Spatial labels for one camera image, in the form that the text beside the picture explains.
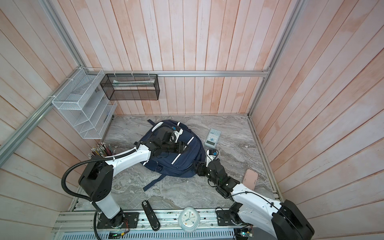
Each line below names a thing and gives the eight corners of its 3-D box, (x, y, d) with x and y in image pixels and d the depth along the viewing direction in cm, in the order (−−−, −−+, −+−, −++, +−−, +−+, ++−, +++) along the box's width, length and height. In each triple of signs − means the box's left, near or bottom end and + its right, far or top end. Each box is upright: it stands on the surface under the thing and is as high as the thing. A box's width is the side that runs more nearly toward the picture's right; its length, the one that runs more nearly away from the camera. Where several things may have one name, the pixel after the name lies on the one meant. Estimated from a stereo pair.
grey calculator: (203, 144, 105) (204, 142, 103) (210, 129, 114) (211, 127, 112) (215, 148, 103) (215, 147, 101) (221, 132, 112) (222, 131, 110)
